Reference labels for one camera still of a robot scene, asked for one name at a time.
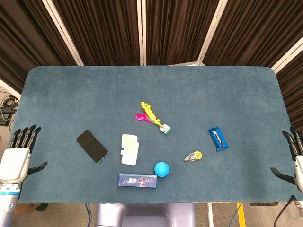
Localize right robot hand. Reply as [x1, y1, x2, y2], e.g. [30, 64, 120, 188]
[270, 127, 303, 192]

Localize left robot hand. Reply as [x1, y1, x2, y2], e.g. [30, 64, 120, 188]
[0, 125, 48, 184]

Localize black smartphone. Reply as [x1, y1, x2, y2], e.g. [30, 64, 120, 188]
[76, 129, 109, 164]

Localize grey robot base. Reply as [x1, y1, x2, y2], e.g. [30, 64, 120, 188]
[95, 202, 197, 227]

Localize white plastic card holder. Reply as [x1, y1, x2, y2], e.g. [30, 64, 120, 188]
[120, 134, 139, 166]

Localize blue snack packet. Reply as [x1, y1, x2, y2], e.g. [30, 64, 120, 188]
[208, 127, 229, 151]

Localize yellow floor tape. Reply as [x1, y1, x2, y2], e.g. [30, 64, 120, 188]
[236, 202, 245, 227]

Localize correction tape dispenser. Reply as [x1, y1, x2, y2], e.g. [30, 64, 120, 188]
[183, 150, 203, 162]

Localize dark blue printed box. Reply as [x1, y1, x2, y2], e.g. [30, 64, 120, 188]
[117, 173, 158, 189]

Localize blue ball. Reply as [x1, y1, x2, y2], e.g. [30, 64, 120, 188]
[154, 161, 170, 177]

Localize colourful feather shuttlecock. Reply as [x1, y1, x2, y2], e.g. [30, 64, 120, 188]
[135, 101, 172, 136]

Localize blue table cloth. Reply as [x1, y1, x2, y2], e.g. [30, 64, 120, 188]
[9, 66, 303, 204]

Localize dark pleated curtain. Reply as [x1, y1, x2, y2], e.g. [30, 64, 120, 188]
[0, 0, 303, 133]

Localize black power adapter with cables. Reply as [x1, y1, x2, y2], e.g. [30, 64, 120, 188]
[0, 96, 19, 126]

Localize black cable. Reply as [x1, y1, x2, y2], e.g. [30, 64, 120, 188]
[274, 195, 301, 227]

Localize blue cable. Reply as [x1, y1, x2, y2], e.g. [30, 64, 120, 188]
[85, 203, 92, 227]

